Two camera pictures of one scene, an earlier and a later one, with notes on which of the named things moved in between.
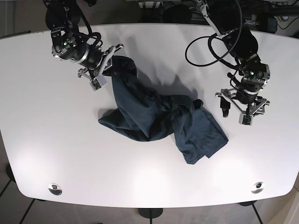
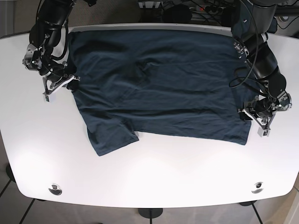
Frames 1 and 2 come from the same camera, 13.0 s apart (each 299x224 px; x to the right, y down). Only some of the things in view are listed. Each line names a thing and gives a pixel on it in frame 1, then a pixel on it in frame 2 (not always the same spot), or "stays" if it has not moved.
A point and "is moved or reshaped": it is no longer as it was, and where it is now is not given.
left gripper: x=97 y=79 -> x=53 y=83
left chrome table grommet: x=55 y=189 stays
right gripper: x=247 y=110 -> x=262 y=112
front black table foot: x=150 y=213 stays
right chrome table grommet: x=258 y=187 stays
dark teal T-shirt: x=142 y=113 is moved or reshaped
